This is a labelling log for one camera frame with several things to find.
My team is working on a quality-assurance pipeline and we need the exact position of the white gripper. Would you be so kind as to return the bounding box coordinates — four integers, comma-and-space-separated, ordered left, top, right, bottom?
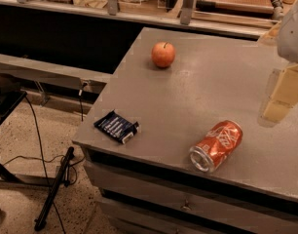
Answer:
262, 0, 298, 123

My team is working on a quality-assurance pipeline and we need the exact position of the red coke can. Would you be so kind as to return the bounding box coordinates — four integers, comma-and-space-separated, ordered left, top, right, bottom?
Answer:
189, 120, 242, 173

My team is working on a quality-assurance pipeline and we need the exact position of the red apple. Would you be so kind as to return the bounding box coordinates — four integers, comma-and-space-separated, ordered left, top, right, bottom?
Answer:
151, 42, 175, 68

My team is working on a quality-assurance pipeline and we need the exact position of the grey drawer cabinet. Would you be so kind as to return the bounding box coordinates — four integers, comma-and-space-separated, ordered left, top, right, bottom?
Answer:
73, 28, 298, 234

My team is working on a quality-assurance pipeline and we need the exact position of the dark blue snack bar wrapper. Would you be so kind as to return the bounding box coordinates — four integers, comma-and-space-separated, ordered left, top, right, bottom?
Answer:
93, 110, 139, 144

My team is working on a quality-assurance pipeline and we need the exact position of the black bar on floor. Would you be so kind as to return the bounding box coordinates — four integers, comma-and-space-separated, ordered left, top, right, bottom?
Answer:
34, 147, 74, 231

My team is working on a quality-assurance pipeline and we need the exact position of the black table at left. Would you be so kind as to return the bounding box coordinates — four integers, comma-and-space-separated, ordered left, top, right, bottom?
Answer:
0, 92, 26, 183

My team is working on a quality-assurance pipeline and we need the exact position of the metal drawer handle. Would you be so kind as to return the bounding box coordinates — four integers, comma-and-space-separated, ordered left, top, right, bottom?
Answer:
180, 201, 192, 212

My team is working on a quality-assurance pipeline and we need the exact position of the grey shelf rail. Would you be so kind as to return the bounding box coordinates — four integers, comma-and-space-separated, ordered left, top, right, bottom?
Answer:
0, 54, 111, 94

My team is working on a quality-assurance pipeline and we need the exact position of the black cable on floor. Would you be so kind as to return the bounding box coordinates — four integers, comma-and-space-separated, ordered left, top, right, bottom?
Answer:
2, 95, 87, 234

